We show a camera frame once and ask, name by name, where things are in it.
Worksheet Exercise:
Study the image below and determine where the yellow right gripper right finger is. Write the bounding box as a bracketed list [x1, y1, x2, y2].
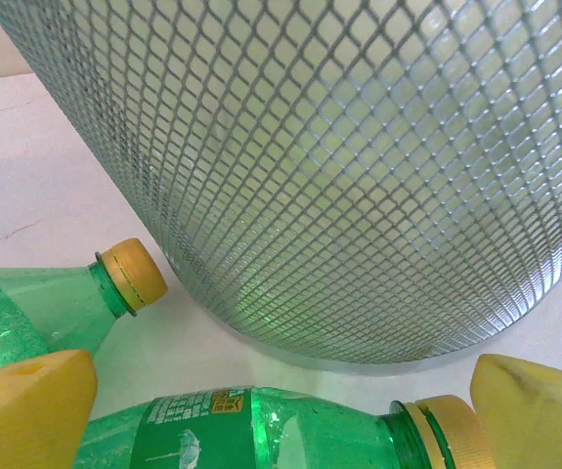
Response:
[469, 354, 562, 469]

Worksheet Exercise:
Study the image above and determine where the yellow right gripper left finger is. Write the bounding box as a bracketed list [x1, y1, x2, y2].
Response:
[0, 348, 100, 469]

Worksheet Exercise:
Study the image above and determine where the green bottle yellow cap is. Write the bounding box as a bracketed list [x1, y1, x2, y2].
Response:
[0, 236, 170, 376]
[72, 385, 495, 469]

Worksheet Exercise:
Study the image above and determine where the silver mesh waste bin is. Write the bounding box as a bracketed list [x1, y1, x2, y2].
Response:
[0, 0, 562, 365]

